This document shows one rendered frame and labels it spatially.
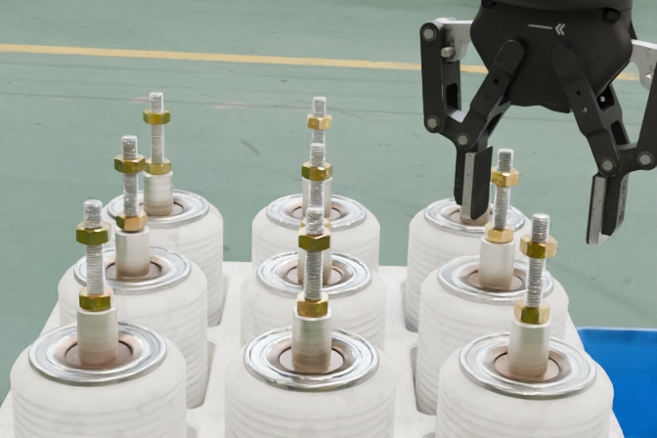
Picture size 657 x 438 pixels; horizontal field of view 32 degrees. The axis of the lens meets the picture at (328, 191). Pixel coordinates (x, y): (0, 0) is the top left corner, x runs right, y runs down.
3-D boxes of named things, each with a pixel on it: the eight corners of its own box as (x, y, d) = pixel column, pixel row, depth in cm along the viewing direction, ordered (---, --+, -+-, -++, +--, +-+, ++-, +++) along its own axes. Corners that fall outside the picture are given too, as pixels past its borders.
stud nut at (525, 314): (510, 321, 63) (512, 307, 63) (515, 308, 65) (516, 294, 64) (547, 327, 62) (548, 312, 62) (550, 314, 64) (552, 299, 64)
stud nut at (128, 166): (114, 174, 72) (114, 161, 72) (113, 165, 74) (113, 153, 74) (147, 173, 73) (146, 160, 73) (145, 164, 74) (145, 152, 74)
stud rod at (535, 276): (518, 346, 64) (530, 217, 61) (521, 338, 65) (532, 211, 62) (537, 349, 63) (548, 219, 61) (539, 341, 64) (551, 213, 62)
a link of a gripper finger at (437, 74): (458, 14, 62) (474, 121, 63) (427, 18, 63) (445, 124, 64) (436, 21, 60) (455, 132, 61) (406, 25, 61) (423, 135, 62)
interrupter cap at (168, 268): (53, 290, 73) (52, 280, 73) (104, 247, 80) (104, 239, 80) (165, 306, 71) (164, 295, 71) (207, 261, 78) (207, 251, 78)
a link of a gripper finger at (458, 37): (514, 6, 60) (520, 50, 61) (434, 18, 63) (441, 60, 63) (497, 12, 58) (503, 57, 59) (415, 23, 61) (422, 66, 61)
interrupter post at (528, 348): (497, 372, 64) (501, 319, 63) (517, 357, 66) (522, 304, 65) (535, 386, 63) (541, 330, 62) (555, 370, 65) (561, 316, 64)
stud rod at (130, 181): (124, 252, 75) (121, 139, 72) (124, 246, 75) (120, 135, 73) (140, 251, 75) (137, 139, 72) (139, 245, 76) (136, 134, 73)
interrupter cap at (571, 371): (432, 375, 64) (433, 364, 64) (500, 329, 70) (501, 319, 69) (557, 420, 60) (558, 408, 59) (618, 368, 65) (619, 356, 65)
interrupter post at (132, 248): (108, 280, 75) (107, 232, 74) (123, 266, 77) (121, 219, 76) (143, 284, 74) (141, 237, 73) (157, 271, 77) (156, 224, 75)
